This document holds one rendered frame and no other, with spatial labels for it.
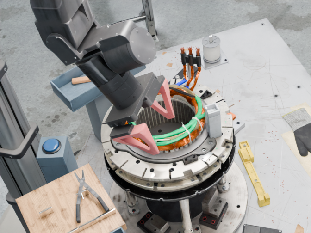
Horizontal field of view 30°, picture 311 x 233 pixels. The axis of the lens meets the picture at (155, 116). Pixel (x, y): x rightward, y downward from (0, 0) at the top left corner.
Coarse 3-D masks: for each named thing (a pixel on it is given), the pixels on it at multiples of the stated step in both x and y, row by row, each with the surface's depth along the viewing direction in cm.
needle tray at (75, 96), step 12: (72, 72) 163; (132, 72) 163; (60, 84) 163; (72, 84) 164; (84, 84) 163; (60, 96) 159; (72, 96) 161; (84, 96) 156; (96, 96) 159; (72, 108) 156; (96, 108) 164; (108, 108) 167; (96, 120) 171; (96, 132) 179
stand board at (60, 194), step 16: (64, 176) 137; (80, 176) 137; (96, 176) 136; (32, 192) 135; (48, 192) 134; (64, 192) 134; (96, 192) 133; (32, 208) 132; (64, 208) 131; (96, 208) 130; (32, 224) 129; (48, 224) 129; (64, 224) 128; (80, 224) 128; (96, 224) 127; (112, 224) 127
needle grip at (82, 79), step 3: (72, 78) 164; (75, 78) 163; (78, 78) 163; (81, 78) 163; (84, 78) 163; (87, 78) 163; (72, 81) 163; (75, 81) 163; (78, 81) 163; (81, 81) 163; (84, 81) 163; (87, 81) 163; (90, 81) 163
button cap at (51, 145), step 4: (48, 140) 148; (52, 140) 148; (56, 140) 148; (44, 144) 147; (48, 144) 147; (52, 144) 147; (56, 144) 147; (44, 148) 147; (48, 148) 146; (52, 148) 146; (56, 148) 147
